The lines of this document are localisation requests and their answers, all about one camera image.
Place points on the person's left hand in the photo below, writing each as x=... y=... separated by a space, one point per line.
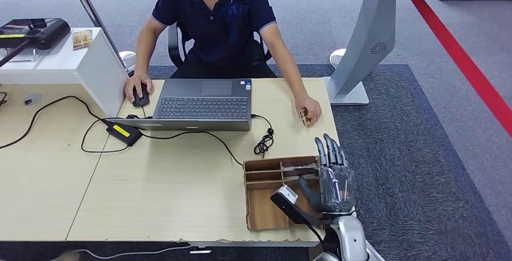
x=314 y=109

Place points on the person's right hand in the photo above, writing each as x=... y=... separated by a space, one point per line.
x=138 y=80

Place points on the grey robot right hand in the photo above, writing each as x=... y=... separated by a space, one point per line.
x=336 y=187

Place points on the black computer mouse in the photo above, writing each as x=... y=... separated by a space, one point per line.
x=140 y=100

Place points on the person's left forearm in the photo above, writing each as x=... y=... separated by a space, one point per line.
x=290 y=71

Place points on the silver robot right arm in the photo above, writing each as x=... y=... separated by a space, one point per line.
x=352 y=235

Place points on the person's right forearm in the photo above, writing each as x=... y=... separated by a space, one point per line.
x=143 y=57

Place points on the person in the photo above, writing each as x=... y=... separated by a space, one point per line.
x=220 y=23

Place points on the black card reader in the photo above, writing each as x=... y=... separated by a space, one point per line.
x=48 y=35

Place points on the round white floor base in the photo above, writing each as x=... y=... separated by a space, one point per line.
x=336 y=57
x=127 y=59

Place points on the black office chair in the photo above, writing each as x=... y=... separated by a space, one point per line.
x=174 y=49

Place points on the black power adapter yellow label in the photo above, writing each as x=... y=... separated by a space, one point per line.
x=122 y=132

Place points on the grey laptop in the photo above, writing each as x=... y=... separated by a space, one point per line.
x=200 y=109

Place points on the wooden compartment tray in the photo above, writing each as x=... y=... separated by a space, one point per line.
x=260 y=211

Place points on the white counter box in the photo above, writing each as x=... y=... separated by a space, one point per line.
x=60 y=63

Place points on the grey slanted metal pole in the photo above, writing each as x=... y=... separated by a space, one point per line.
x=90 y=7

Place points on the grey kiosk stand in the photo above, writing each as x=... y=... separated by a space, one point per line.
x=372 y=31

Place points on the clear acrylic stand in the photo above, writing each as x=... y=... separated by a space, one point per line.
x=24 y=56

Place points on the white label strip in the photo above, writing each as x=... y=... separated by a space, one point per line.
x=200 y=251

